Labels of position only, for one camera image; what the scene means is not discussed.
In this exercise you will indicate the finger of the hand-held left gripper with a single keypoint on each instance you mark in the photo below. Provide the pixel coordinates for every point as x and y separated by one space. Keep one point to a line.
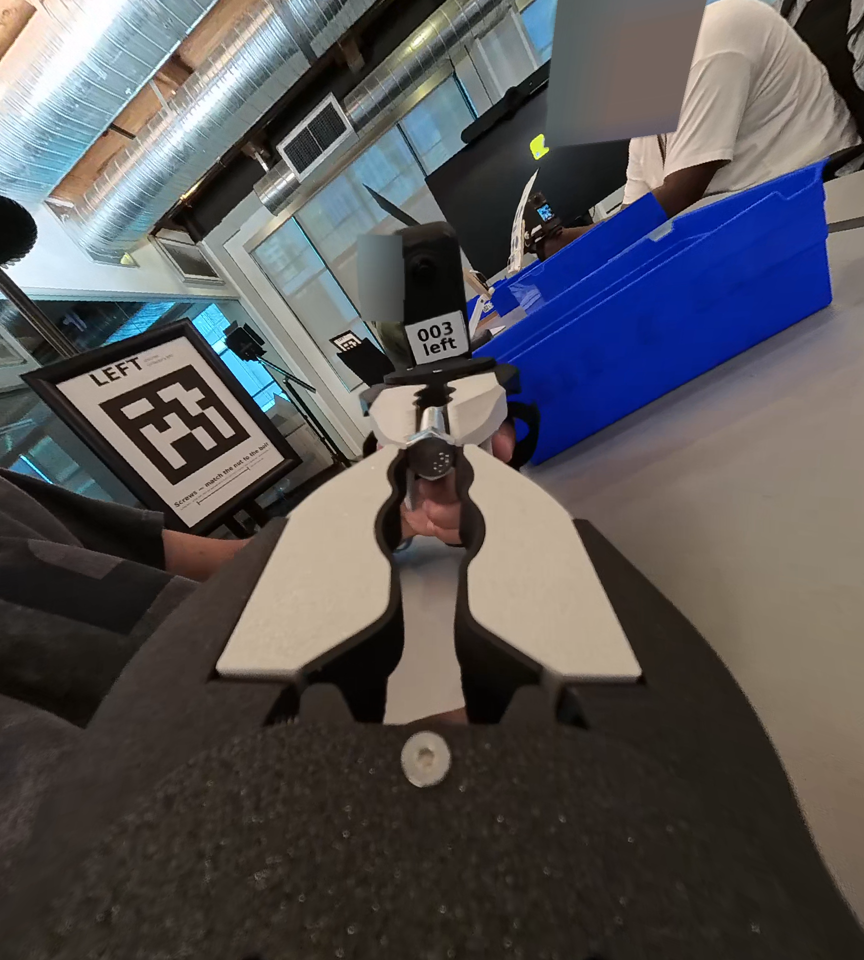
481 412
391 416

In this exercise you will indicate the blue plastic bin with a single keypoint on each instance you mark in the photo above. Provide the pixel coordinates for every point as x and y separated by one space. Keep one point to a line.
604 232
664 337

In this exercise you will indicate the black video bar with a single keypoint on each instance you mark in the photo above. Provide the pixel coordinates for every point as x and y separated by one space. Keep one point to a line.
492 120

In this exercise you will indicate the white air vent grille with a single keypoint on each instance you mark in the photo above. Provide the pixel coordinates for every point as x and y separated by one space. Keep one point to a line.
316 135

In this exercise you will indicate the short thick steel bolt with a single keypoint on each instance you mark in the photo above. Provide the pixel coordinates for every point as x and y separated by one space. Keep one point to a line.
432 463

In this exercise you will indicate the framed marker sign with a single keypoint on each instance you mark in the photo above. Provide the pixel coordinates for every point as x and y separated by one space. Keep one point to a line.
177 420

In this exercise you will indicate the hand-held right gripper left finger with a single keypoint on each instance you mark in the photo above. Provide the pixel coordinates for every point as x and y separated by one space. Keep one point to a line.
319 585

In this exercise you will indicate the black display screen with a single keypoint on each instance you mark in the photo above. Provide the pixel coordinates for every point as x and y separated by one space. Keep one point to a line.
477 210

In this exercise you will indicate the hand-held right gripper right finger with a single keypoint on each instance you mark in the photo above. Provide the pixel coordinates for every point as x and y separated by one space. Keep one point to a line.
544 585

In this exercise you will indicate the person's left hand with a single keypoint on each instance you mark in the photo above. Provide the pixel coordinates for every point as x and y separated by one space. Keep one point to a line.
436 514

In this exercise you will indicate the white sheet with yellow mark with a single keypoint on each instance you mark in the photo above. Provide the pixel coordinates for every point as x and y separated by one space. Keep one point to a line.
522 225

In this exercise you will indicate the document stand with black board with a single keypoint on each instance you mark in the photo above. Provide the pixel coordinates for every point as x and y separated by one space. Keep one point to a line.
394 206

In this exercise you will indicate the large silver air duct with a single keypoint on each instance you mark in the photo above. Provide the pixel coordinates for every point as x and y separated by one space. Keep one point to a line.
64 82

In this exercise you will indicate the small marker sign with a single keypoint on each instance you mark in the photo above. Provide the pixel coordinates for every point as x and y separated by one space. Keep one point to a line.
346 341

